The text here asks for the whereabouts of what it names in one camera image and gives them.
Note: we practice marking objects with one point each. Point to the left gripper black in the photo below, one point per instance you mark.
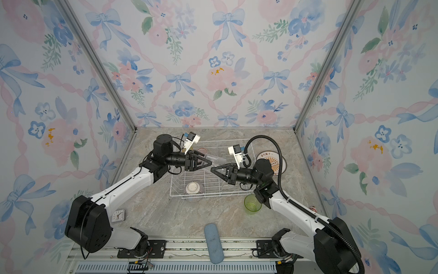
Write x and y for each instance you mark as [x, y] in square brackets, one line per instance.
[189, 164]

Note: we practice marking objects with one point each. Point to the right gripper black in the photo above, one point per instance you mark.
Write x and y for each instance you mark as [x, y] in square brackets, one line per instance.
[233, 174]

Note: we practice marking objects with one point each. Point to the clear plastic cup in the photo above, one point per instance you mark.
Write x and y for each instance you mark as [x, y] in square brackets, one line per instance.
[216, 160]

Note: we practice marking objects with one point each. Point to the green translucent plastic cup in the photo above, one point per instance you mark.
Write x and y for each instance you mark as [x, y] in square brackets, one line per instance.
[252, 205]

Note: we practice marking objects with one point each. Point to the white plate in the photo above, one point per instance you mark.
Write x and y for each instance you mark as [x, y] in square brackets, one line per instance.
[273, 158]

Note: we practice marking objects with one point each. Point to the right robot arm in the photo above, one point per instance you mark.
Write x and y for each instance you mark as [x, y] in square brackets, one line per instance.
[328, 242]

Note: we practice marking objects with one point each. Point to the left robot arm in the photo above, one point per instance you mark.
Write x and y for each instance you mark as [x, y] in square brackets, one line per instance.
[89, 220]

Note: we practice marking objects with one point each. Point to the pink translucent plastic cup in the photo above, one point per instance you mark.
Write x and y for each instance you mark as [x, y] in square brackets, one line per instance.
[203, 151]

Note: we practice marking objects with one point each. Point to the white ribbed bowl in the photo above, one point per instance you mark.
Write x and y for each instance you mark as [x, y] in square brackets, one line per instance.
[193, 191]

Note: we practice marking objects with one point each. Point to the blue oval sponge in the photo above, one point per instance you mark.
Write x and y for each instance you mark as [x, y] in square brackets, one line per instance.
[213, 242]

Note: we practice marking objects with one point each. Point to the small white square clock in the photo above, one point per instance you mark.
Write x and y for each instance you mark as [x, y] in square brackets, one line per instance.
[118, 216]

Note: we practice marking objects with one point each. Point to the white wire dish rack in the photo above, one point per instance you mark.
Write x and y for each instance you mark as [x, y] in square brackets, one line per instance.
[211, 184]

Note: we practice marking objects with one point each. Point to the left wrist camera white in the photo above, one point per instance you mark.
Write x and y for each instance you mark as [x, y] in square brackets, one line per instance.
[191, 138]

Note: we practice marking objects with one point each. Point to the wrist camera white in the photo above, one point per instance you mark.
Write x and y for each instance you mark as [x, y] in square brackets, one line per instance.
[238, 155]
[191, 138]

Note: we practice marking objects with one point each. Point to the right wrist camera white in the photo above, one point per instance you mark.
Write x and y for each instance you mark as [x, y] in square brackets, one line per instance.
[238, 155]

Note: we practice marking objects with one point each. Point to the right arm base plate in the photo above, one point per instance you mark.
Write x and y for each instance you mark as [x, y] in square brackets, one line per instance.
[268, 249]

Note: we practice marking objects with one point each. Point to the aluminium front rail frame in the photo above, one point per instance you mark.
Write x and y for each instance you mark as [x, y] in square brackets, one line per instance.
[189, 256]

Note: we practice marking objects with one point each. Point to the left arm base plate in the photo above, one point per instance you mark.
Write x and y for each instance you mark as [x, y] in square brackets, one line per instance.
[150, 249]

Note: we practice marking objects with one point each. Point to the left aluminium corner post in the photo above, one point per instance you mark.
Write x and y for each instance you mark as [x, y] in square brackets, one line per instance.
[77, 28]

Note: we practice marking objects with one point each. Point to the aluminium corner post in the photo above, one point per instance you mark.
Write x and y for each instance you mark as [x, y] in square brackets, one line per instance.
[332, 54]
[77, 28]

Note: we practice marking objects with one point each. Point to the right aluminium corner post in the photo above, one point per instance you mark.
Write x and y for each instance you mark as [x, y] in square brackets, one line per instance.
[332, 54]

